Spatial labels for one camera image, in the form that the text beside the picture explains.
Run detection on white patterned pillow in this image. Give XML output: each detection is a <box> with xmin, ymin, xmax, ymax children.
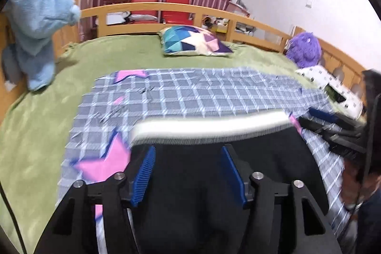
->
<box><xmin>295</xmin><ymin>64</ymin><xmax>365</xmax><ymax>120</ymax></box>

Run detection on black pants with white stripe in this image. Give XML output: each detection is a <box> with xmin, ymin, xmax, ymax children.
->
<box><xmin>128</xmin><ymin>109</ymin><xmax>331</xmax><ymax>254</ymax></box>

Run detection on geometric patterned pillow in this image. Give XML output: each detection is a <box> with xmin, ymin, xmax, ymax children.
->
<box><xmin>157</xmin><ymin>25</ymin><xmax>234</xmax><ymax>58</ymax></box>

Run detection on green bed blanket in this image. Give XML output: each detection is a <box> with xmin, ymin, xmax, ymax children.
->
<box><xmin>0</xmin><ymin>34</ymin><xmax>367</xmax><ymax>254</ymax></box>

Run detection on grey plaid blanket pink stars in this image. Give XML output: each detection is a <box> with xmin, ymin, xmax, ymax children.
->
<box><xmin>56</xmin><ymin>66</ymin><xmax>358</xmax><ymax>254</ymax></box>

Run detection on white bag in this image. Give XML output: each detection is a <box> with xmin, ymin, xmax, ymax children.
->
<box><xmin>106</xmin><ymin>11</ymin><xmax>132</xmax><ymax>25</ymax></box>

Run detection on light blue fleece garment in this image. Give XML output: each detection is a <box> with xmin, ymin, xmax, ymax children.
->
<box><xmin>1</xmin><ymin>0</ymin><xmax>82</xmax><ymax>93</ymax></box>

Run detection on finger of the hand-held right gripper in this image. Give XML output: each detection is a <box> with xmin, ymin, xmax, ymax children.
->
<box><xmin>298</xmin><ymin>117</ymin><xmax>368</xmax><ymax>157</ymax></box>
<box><xmin>308</xmin><ymin>108</ymin><xmax>362</xmax><ymax>131</ymax></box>

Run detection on clear plastic container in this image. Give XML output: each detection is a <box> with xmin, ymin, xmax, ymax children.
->
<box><xmin>228</xmin><ymin>0</ymin><xmax>251</xmax><ymax>18</ymax></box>

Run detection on wooden bed frame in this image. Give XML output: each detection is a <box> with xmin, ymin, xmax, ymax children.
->
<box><xmin>0</xmin><ymin>0</ymin><xmax>370</xmax><ymax>124</ymax></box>

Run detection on purple plush toy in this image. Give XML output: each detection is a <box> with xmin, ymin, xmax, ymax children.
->
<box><xmin>285</xmin><ymin>31</ymin><xmax>322</xmax><ymax>69</ymax></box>

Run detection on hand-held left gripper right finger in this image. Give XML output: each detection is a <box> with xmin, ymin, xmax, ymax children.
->
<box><xmin>221</xmin><ymin>144</ymin><xmax>343</xmax><ymax>254</ymax></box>

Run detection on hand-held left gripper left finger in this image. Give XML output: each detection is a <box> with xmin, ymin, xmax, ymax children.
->
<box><xmin>34</xmin><ymin>145</ymin><xmax>156</xmax><ymax>254</ymax></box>

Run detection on black cable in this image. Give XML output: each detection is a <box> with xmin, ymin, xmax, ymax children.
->
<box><xmin>0</xmin><ymin>181</ymin><xmax>25</xmax><ymax>254</ymax></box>

